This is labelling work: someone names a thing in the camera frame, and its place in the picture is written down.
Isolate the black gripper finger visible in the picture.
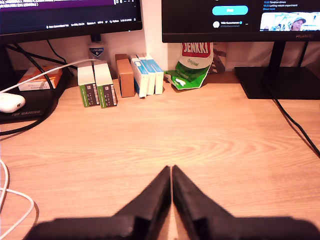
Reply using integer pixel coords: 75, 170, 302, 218
172, 164, 237, 226
113, 165, 173, 227

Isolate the thin black cable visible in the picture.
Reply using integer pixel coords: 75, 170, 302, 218
46, 39, 76, 77
6, 43, 55, 90

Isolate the grey printed card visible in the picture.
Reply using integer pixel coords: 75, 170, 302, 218
212, 42, 228, 75

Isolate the green Jenkki gum bag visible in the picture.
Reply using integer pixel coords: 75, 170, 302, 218
163, 42, 215, 90

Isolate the monitor with purple code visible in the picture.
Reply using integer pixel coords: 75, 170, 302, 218
0, 0, 143, 125

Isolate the white and blue box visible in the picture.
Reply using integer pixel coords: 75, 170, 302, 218
138, 53, 157, 96
146, 53, 165, 95
129, 54, 149, 99

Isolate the brown cardboard box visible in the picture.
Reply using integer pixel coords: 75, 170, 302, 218
114, 53, 136, 98

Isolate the orange and white box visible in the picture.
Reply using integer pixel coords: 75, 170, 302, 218
17, 65, 63, 92

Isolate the bottle with blue shield label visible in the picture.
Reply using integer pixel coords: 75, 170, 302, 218
87, 33, 106, 61

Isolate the white oval case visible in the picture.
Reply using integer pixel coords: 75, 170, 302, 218
0, 92, 26, 114

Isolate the white cable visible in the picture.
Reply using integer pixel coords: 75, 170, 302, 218
0, 58, 101, 94
0, 159, 35, 240

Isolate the black Huawei monitor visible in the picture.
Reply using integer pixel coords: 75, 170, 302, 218
161, 0, 320, 100

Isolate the thick black cable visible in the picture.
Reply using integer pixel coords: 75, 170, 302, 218
0, 74, 72, 137

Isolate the green and white box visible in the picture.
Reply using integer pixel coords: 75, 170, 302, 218
93, 59, 119, 109
76, 61, 101, 108

